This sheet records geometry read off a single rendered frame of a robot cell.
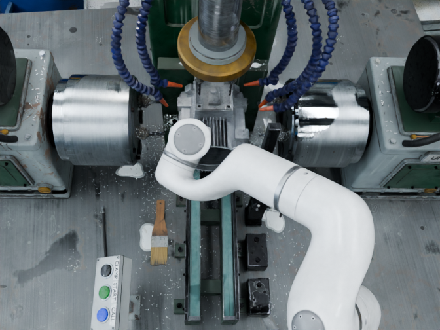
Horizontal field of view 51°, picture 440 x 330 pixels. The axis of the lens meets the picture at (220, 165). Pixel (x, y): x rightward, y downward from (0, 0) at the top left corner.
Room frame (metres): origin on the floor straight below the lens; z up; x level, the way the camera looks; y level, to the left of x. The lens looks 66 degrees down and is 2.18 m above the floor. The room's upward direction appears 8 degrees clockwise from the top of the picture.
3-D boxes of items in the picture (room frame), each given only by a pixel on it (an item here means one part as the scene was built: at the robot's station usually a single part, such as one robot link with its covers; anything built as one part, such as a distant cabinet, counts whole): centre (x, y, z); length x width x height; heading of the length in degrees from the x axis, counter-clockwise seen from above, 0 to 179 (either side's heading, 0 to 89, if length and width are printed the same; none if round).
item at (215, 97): (0.68, 0.04, 1.11); 0.12 x 0.11 x 0.07; 9
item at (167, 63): (0.80, 0.06, 0.97); 0.30 x 0.11 x 0.34; 98
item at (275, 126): (0.54, -0.11, 1.12); 0.04 x 0.03 x 0.26; 8
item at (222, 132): (0.64, 0.04, 1.02); 0.20 x 0.19 x 0.19; 9
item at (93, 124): (0.60, 0.39, 1.04); 0.37 x 0.25 x 0.25; 98
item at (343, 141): (0.69, -0.29, 1.04); 0.41 x 0.25 x 0.25; 98
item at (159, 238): (0.38, 0.15, 0.80); 0.21 x 0.05 x 0.01; 8
